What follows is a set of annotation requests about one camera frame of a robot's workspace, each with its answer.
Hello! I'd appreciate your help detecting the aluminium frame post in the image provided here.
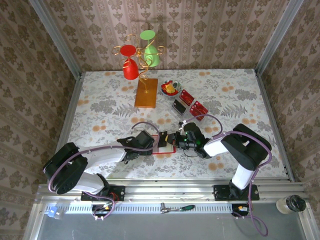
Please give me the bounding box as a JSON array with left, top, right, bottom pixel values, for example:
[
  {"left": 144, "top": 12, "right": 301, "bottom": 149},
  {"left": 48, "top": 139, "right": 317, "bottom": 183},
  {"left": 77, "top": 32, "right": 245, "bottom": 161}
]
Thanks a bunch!
[
  {"left": 27, "top": 0, "right": 83, "bottom": 79},
  {"left": 254, "top": 0, "right": 305, "bottom": 76}
]

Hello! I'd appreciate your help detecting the white slotted cable duct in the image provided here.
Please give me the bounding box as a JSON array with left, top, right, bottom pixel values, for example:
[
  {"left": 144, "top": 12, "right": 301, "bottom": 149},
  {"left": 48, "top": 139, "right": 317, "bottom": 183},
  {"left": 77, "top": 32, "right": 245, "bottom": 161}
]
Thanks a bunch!
[{"left": 44, "top": 205, "right": 251, "bottom": 215}]

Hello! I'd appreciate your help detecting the long aluminium base rail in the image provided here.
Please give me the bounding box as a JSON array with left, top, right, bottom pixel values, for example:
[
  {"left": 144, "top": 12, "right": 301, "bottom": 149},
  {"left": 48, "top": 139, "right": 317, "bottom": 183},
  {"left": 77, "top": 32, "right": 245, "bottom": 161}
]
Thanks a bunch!
[{"left": 34, "top": 177, "right": 311, "bottom": 205}]

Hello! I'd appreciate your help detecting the floral patterned table cover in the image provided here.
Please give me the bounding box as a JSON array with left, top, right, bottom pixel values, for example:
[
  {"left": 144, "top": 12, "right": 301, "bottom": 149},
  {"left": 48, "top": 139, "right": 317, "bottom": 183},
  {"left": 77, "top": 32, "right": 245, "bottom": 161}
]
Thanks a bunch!
[{"left": 53, "top": 69, "right": 288, "bottom": 180}]

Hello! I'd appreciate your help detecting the black card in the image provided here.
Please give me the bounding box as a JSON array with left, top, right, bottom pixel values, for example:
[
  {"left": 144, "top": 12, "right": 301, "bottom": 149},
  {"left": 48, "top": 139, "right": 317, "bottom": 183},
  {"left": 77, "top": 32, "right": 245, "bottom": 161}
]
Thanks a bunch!
[
  {"left": 157, "top": 130, "right": 169, "bottom": 148},
  {"left": 173, "top": 99, "right": 188, "bottom": 115}
]

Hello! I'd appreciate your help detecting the aluminium table side rail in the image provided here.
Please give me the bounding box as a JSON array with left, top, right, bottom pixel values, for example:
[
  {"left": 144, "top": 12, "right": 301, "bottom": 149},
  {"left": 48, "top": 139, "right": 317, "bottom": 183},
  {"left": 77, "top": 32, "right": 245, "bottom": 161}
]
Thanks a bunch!
[
  {"left": 253, "top": 69, "right": 296, "bottom": 183},
  {"left": 46, "top": 72, "right": 85, "bottom": 185}
]

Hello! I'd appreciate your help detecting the clear cup with dark lid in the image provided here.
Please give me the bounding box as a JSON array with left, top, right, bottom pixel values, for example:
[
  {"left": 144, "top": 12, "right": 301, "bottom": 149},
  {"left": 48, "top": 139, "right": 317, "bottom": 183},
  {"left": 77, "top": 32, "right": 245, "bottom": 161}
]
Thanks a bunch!
[{"left": 275, "top": 194, "right": 308, "bottom": 215}]

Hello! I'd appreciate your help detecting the green goblet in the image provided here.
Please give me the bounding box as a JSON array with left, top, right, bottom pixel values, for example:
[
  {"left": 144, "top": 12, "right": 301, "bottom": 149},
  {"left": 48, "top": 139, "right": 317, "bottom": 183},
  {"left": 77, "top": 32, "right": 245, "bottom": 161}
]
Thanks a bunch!
[{"left": 139, "top": 29, "right": 161, "bottom": 68}]

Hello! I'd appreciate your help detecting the red VIP card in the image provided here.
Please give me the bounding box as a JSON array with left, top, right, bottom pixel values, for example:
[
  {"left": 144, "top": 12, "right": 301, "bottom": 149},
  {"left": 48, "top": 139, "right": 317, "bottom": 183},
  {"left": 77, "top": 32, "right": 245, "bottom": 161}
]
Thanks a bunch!
[
  {"left": 189, "top": 106, "right": 207, "bottom": 121},
  {"left": 192, "top": 100, "right": 210, "bottom": 113},
  {"left": 179, "top": 89, "right": 196, "bottom": 105}
]

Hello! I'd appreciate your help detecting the red goblet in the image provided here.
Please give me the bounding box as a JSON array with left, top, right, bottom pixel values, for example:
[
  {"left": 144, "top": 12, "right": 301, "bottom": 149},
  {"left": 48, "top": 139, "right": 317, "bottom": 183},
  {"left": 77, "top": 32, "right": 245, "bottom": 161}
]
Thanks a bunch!
[{"left": 119, "top": 44, "right": 140, "bottom": 81}]

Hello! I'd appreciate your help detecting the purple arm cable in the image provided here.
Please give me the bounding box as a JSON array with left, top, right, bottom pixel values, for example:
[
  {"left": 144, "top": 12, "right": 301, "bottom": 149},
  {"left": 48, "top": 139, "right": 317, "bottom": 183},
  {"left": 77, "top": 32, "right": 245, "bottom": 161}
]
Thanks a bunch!
[
  {"left": 42, "top": 121, "right": 161, "bottom": 222},
  {"left": 183, "top": 114, "right": 273, "bottom": 238}
]

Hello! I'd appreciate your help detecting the blue white plug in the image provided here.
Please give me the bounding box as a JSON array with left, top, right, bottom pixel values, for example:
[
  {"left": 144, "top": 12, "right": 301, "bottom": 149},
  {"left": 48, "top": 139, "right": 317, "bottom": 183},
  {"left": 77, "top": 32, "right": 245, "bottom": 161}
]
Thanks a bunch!
[{"left": 45, "top": 205, "right": 64, "bottom": 220}]

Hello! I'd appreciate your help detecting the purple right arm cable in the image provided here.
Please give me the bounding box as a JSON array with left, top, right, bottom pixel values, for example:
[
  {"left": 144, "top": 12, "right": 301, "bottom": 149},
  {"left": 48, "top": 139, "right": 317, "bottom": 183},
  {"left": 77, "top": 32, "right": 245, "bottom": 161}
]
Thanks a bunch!
[{"left": 183, "top": 114, "right": 273, "bottom": 238}]

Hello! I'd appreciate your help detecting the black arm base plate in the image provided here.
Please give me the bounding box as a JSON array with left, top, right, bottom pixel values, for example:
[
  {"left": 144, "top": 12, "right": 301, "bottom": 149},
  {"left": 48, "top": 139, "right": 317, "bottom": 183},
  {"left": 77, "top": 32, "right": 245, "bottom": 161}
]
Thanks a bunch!
[
  {"left": 213, "top": 184, "right": 260, "bottom": 202},
  {"left": 80, "top": 185, "right": 126, "bottom": 202}
]

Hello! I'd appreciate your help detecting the yellow power connector with wires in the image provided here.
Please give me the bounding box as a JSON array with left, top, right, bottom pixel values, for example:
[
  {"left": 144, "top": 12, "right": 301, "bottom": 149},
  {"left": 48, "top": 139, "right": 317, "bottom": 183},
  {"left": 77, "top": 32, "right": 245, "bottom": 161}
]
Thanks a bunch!
[
  {"left": 91, "top": 203, "right": 115, "bottom": 222},
  {"left": 231, "top": 203, "right": 252, "bottom": 221}
]

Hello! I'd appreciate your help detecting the gold wire rack wooden base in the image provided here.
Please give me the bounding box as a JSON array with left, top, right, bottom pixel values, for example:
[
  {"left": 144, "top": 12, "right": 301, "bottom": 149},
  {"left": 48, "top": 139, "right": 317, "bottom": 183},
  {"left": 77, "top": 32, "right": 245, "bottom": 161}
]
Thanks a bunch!
[{"left": 111, "top": 33, "right": 167, "bottom": 109}]

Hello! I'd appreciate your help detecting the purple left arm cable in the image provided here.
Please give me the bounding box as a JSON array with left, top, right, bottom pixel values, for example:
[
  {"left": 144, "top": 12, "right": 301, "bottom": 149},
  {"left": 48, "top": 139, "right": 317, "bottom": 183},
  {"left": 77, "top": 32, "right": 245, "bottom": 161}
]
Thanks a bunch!
[{"left": 42, "top": 121, "right": 161, "bottom": 222}]

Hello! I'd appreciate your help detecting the ratchet wrench green black handle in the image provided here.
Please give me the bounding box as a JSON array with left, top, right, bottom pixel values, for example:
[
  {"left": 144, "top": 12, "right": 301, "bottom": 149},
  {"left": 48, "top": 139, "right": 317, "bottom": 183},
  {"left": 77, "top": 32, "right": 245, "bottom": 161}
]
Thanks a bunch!
[{"left": 160, "top": 202, "right": 197, "bottom": 215}]

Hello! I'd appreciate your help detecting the small patterned bowl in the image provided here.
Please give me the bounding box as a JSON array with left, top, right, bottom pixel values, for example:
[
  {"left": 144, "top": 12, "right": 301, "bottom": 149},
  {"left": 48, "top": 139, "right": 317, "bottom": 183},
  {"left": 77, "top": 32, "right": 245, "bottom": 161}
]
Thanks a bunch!
[{"left": 160, "top": 79, "right": 183, "bottom": 98}]

